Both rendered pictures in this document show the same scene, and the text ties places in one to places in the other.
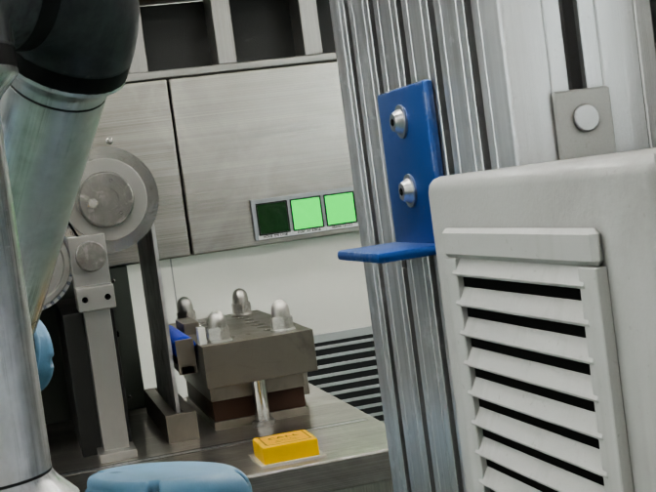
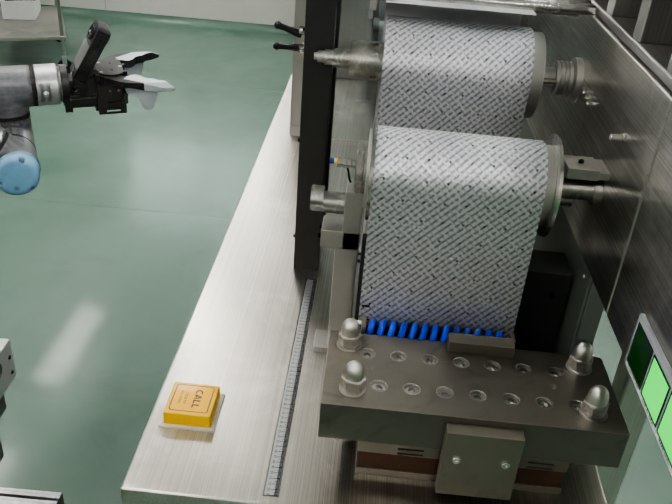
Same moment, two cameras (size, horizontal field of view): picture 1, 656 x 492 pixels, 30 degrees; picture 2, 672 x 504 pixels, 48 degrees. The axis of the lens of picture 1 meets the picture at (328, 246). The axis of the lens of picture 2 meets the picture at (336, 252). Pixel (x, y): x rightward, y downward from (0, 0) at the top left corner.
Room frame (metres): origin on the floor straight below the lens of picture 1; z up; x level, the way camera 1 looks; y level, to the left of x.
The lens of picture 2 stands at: (1.94, -0.68, 1.70)
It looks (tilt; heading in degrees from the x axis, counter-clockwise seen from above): 30 degrees down; 106
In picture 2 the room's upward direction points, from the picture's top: 5 degrees clockwise
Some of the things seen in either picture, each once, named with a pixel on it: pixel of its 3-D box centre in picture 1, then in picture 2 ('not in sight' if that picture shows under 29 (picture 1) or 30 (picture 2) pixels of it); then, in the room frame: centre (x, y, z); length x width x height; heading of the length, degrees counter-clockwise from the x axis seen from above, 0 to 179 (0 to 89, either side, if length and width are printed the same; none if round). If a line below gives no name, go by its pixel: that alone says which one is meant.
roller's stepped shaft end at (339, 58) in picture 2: not in sight; (331, 57); (1.56, 0.52, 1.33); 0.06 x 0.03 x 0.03; 14
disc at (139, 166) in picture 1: (104, 199); (371, 169); (1.70, 0.30, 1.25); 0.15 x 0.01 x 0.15; 104
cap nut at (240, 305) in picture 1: (240, 301); (597, 400); (2.07, 0.16, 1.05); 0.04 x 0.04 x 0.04
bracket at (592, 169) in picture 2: not in sight; (584, 166); (1.99, 0.37, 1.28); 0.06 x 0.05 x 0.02; 14
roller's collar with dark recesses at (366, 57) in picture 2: not in sight; (367, 60); (1.62, 0.53, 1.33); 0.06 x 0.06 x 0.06; 14
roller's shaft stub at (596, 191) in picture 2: not in sight; (574, 188); (1.99, 0.37, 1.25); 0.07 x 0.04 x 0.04; 14
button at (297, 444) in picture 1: (285, 447); (192, 404); (1.52, 0.09, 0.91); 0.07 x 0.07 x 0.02; 14
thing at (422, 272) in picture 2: (152, 286); (443, 279); (1.83, 0.27, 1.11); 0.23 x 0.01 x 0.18; 14
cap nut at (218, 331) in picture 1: (217, 325); (350, 332); (1.73, 0.17, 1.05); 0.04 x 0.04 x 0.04
